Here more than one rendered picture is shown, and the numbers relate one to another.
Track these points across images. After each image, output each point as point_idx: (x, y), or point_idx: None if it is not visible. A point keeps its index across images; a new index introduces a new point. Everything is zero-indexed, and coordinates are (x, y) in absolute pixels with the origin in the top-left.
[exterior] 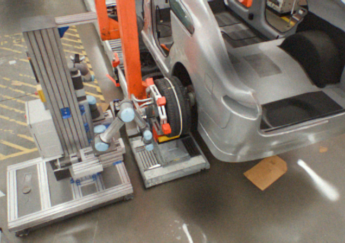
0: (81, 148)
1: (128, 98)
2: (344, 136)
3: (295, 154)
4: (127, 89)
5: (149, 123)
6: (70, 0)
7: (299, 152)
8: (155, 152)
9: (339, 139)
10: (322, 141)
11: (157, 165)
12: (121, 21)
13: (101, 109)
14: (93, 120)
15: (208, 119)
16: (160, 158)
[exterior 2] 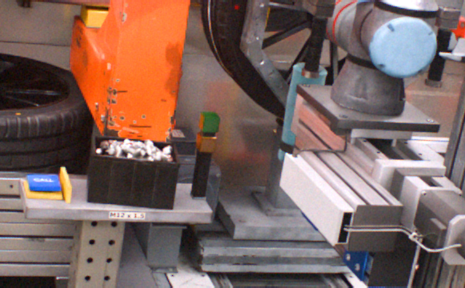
0: None
1: (125, 104)
2: (216, 66)
3: (271, 117)
4: (134, 49)
5: (213, 170)
6: None
7: (264, 112)
8: (262, 282)
9: (224, 72)
10: (230, 86)
11: (338, 285)
12: None
13: (327, 86)
14: (411, 108)
15: None
16: (330, 250)
